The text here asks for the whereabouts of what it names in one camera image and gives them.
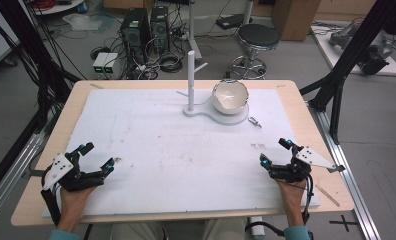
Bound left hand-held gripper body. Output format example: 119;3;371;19
41;153;106;193

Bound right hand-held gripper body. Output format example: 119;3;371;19
268;146;347;184

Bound person's left hand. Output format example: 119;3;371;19
56;186;98;232

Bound person's right hand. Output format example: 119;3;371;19
275;179;308;229

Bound wooden table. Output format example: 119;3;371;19
10;79;355;228

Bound small metal clip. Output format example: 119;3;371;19
247;116;263;129

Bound thin wooden stick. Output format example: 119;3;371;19
315;184;341;208

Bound white foam board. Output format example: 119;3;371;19
41;87;321;220

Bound white cylinder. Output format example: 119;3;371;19
248;216;267;240

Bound white eggshell-shaped bowl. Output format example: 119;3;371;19
211;79;250;116

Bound white power supply box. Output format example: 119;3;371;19
103;52;120;76
92;52;110;76

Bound person's legs beige pants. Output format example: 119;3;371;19
110;217;249;240

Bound white floor platform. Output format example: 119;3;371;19
310;24;396;77

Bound white tree-shaped stand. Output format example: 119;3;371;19
176;49;250;127

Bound black round stool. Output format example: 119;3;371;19
230;23;281;81

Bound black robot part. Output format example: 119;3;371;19
358;42;393;76

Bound grey robot part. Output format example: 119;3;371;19
328;23;361;48

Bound cardboard box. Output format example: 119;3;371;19
271;0;322;42

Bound black computer tower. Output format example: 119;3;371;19
119;7;152;58
149;4;171;52

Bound clear plastic sheet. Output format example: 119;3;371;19
62;12;104;33

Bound black flat device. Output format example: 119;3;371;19
215;13;251;31

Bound white round table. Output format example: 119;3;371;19
28;0;88;16

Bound white desk leg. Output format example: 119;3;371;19
185;0;204;62

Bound aluminium rail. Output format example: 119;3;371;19
0;132;48;228
307;99;382;240

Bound black metal frame stand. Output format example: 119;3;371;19
299;0;396;145

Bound coiled black cable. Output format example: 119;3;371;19
158;52;185;74

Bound black frame with cables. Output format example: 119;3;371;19
0;0;82;135

